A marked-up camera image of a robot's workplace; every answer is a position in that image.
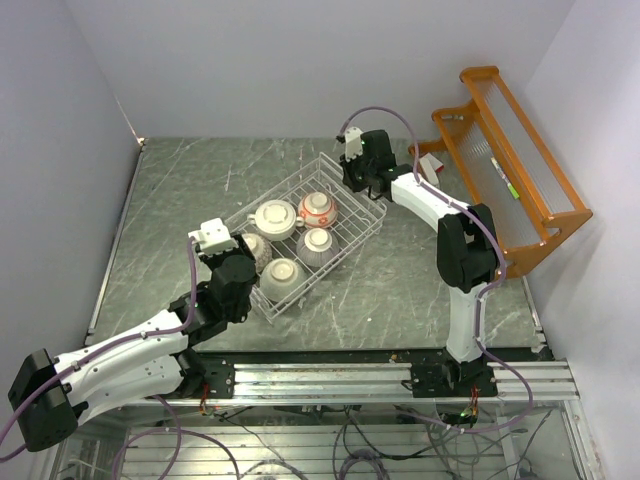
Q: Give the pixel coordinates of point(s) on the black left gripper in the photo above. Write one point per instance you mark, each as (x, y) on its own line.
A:
(243, 249)

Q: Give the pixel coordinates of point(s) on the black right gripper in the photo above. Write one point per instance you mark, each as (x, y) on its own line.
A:
(349, 180)

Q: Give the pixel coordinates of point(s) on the white bowl red pattern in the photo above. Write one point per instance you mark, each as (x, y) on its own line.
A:
(318, 210)

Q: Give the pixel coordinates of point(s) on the white wire dish rack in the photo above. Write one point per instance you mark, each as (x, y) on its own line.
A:
(358, 219)

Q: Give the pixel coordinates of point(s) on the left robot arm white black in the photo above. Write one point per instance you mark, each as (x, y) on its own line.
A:
(52, 396)

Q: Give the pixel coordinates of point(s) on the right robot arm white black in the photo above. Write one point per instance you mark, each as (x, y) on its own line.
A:
(465, 258)

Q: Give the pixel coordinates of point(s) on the orange wooden shelf rack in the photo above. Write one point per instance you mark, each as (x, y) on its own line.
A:
(493, 124)

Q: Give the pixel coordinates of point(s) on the brown patterned bowl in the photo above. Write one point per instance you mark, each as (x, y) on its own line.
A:
(260, 249)

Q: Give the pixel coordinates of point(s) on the pale green bowl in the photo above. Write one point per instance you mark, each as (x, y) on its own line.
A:
(280, 278)

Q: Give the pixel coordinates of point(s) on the white red eraser block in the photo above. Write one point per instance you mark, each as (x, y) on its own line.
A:
(430, 166)

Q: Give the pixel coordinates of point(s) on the grey striped bowl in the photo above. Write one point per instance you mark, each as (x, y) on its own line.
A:
(317, 247)

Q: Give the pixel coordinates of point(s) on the marker pen on shelf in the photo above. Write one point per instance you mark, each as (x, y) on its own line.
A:
(505, 178)

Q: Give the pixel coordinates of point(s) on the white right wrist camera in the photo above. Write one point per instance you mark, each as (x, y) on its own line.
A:
(353, 143)

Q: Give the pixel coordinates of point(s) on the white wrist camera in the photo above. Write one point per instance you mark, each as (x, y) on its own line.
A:
(213, 237)
(353, 143)

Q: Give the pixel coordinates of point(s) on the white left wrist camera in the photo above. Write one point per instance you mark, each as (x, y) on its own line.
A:
(213, 237)

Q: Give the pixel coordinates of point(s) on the cream two-handled soup bowl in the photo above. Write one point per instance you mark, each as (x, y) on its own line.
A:
(276, 220)

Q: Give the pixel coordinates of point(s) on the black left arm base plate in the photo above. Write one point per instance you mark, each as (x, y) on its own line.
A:
(210, 377)

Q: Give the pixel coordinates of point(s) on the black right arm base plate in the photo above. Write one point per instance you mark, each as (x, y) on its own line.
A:
(450, 379)

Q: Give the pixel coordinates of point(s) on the aluminium mounting rail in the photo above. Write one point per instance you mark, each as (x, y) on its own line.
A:
(262, 384)

